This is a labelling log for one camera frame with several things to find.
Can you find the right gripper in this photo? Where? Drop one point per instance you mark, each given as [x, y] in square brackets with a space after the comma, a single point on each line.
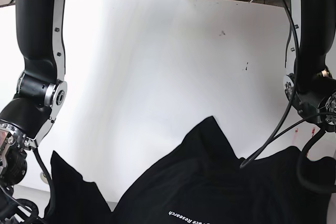
[13, 155]

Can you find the left table grommet hole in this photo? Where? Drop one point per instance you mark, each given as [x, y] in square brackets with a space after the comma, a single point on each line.
[43, 178]

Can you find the red tape rectangle marking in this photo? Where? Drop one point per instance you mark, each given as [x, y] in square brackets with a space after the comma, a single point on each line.
[302, 135]

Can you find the black t-shirt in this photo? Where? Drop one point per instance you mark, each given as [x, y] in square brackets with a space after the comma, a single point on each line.
[198, 182]

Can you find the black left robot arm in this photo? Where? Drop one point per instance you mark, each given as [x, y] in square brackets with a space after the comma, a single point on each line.
[308, 81]

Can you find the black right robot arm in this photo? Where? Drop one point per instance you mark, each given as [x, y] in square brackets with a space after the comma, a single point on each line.
[41, 88]

